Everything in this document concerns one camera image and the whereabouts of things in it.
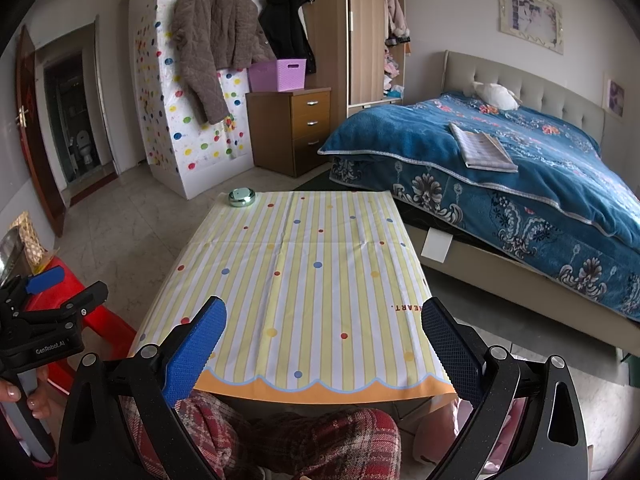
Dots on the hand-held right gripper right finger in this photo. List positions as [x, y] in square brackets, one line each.
[450, 350]

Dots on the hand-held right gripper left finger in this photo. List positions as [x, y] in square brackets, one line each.
[195, 355]

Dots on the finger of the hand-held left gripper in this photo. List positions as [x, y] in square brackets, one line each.
[85, 300]
[45, 280]

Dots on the person's left hand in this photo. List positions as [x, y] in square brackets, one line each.
[40, 395]

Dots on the red plastic stool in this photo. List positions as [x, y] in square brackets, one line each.
[100, 330]

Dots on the gold patterned box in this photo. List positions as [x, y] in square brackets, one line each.
[30, 240]

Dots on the metal bowl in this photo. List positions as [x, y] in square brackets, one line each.
[10, 255]

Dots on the white paper sheet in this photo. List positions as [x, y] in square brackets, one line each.
[437, 245]

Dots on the dark wooden door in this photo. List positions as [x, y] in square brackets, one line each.
[35, 160]

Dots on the striped polka-dot tablecloth table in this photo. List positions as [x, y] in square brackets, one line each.
[310, 280]

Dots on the white toilet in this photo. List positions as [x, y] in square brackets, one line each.
[85, 147]

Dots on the red plaid pants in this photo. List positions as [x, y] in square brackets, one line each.
[310, 440]

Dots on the round silver tin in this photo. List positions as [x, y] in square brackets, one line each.
[242, 197]

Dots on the white polka dot cabinet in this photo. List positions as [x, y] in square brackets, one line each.
[200, 150]

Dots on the folded grey cloth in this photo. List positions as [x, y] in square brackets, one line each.
[480, 147]

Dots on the dark green rug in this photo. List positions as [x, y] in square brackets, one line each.
[312, 182]

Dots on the blue floral blanket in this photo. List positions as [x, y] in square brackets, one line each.
[400, 130]

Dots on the wooden drawer cabinet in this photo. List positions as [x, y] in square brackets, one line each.
[310, 125]

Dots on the white plush pillow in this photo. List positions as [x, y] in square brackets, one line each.
[495, 95]

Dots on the beige upholstered bed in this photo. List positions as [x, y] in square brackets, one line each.
[550, 80]

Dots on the purple plastic basket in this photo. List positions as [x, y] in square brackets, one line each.
[277, 76]

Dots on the brown quilted jacket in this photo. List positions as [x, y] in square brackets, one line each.
[215, 35]

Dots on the wooden wardrobe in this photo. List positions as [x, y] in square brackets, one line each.
[365, 35]

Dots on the black coat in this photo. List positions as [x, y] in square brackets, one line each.
[285, 25]

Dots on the pink hanging clothes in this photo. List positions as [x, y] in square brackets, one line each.
[395, 10]

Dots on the small wall photo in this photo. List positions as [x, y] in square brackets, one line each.
[615, 95]

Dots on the white framed wall picture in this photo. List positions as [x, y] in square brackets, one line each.
[535, 15]

